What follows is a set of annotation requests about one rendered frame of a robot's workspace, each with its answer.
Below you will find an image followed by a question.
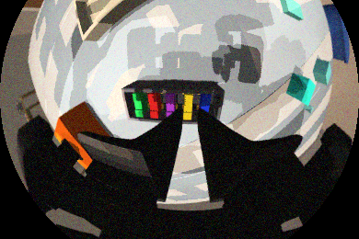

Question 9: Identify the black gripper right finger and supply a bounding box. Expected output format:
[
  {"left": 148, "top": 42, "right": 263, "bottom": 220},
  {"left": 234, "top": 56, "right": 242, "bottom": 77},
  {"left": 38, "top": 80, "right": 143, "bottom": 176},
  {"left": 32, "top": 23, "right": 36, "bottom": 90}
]
[{"left": 197, "top": 109, "right": 303, "bottom": 202}]

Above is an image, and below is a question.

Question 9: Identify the magenta fuse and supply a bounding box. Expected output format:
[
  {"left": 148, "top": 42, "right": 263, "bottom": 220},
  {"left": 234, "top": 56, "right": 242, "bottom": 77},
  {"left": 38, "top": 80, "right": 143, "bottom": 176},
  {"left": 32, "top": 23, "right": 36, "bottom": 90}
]
[{"left": 165, "top": 93, "right": 176, "bottom": 116}]

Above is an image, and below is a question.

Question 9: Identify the blue fuse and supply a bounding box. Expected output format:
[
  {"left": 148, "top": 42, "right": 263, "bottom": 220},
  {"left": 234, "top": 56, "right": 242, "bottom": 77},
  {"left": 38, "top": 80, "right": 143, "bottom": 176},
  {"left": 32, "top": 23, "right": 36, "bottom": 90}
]
[{"left": 199, "top": 93, "right": 212, "bottom": 111}]

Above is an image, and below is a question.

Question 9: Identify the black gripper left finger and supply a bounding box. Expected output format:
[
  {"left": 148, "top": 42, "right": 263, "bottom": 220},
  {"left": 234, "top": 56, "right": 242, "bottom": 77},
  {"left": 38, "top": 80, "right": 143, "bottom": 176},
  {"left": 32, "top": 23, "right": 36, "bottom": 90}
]
[{"left": 77, "top": 108, "right": 183, "bottom": 202}]

